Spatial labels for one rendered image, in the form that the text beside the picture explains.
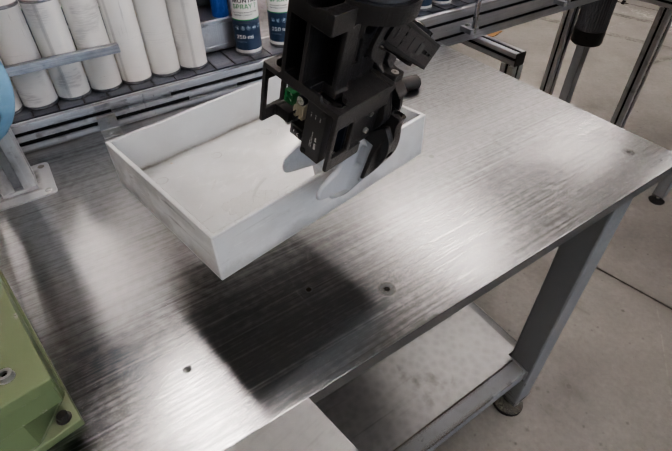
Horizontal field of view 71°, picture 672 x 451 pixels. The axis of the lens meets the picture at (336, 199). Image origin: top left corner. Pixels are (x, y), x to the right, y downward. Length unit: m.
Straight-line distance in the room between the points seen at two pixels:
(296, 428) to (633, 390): 1.29
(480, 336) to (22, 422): 1.04
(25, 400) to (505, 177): 0.63
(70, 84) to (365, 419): 0.88
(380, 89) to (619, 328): 1.51
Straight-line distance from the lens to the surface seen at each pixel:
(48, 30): 0.86
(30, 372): 0.47
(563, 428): 1.50
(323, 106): 0.31
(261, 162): 0.54
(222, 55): 0.98
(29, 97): 0.90
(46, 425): 0.52
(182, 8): 0.90
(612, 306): 1.81
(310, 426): 0.47
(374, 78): 0.34
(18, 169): 0.78
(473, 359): 1.26
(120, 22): 0.88
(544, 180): 0.76
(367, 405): 1.16
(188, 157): 0.57
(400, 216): 0.64
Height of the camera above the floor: 1.26
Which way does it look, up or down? 40 degrees down
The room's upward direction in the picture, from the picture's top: straight up
